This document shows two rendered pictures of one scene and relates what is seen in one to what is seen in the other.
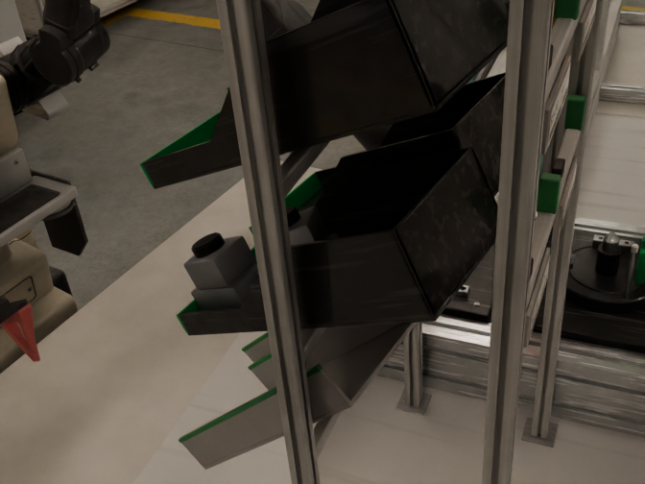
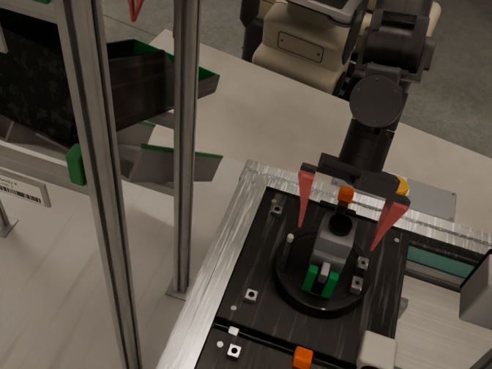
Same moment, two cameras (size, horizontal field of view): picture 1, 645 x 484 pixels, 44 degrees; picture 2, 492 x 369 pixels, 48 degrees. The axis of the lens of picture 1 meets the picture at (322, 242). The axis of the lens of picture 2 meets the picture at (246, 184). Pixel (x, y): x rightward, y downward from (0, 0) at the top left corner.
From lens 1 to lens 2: 90 cm
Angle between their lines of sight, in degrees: 55
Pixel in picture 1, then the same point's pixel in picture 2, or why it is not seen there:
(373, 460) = not seen: hidden behind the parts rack
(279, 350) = not seen: outside the picture
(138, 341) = (257, 113)
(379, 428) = (154, 261)
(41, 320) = (303, 73)
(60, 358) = (239, 77)
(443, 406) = (174, 310)
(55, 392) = not seen: hidden behind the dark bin
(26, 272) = (322, 42)
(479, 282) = (268, 315)
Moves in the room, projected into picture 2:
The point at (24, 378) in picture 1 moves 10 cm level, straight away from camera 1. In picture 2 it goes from (221, 64) to (256, 51)
